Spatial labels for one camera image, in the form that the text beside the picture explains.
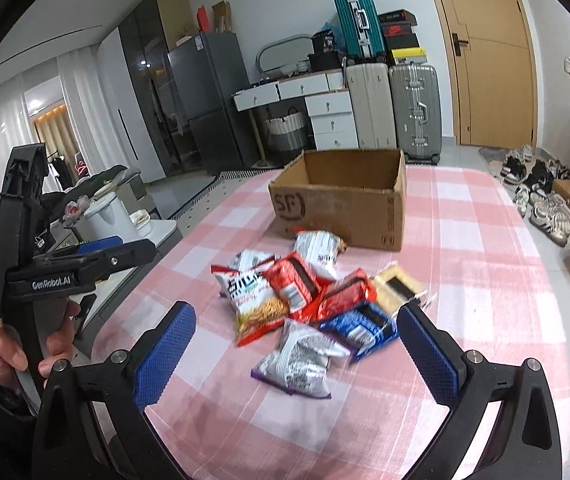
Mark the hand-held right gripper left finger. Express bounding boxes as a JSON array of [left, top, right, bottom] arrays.
[[31, 301, 198, 480]]

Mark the oval mirror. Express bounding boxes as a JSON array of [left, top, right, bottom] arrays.
[[255, 34, 316, 81]]

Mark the white desk with drawers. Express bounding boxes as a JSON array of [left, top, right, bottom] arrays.
[[232, 72, 358, 151]]

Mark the teal suitcase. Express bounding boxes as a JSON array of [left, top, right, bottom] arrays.
[[332, 0, 386, 61]]

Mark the beige snack packet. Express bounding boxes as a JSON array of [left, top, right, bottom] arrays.
[[372, 264, 428, 318]]

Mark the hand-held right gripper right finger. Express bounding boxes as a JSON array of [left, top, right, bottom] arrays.
[[396, 302, 563, 480]]

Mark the striped floor mat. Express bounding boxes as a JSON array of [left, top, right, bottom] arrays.
[[220, 167, 286, 181]]

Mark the stack of shoe boxes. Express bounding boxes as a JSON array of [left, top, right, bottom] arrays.
[[380, 9, 428, 66]]

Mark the white rice cooker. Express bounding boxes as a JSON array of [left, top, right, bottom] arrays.
[[82, 195, 153, 243]]

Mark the grey fridge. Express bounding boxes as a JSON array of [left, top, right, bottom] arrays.
[[167, 31, 260, 171]]

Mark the pink checked tablecloth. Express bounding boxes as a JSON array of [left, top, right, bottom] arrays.
[[90, 162, 570, 480]]

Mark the red black snack packet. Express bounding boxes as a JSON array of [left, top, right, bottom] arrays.
[[267, 252, 328, 323], [315, 268, 376, 323]]

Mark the large brown carton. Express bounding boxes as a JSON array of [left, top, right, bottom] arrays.
[[157, 0, 198, 51]]

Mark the beige suitcase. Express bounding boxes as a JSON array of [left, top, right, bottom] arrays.
[[346, 62, 398, 151]]

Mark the black bag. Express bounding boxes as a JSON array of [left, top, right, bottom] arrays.
[[310, 30, 338, 53]]

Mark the blue snack packet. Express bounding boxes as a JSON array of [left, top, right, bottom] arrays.
[[319, 302, 400, 361]]

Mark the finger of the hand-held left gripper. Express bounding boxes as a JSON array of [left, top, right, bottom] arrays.
[[35, 239, 158, 281], [65, 236, 124, 257]]

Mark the silver purple-edged snack packet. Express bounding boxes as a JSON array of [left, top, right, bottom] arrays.
[[251, 317, 352, 401]]

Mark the pile of shoes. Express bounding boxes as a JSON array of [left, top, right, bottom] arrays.
[[500, 144, 570, 246]]

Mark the dark glass cabinet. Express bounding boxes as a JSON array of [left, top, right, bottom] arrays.
[[119, 0, 200, 181]]

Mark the woven storage basket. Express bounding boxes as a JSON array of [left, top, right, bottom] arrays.
[[265, 110, 310, 153]]

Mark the white curtain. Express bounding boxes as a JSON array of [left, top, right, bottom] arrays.
[[57, 45, 116, 171]]

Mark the wooden door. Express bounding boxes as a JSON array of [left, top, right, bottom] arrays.
[[420, 0, 538, 148]]

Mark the brown cardboard box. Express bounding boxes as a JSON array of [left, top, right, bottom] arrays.
[[268, 148, 408, 253]]

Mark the orange white noodle snack packet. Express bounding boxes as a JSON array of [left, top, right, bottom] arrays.
[[211, 249, 290, 348]]

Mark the silver suitcase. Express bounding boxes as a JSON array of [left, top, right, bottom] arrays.
[[389, 64, 442, 166]]

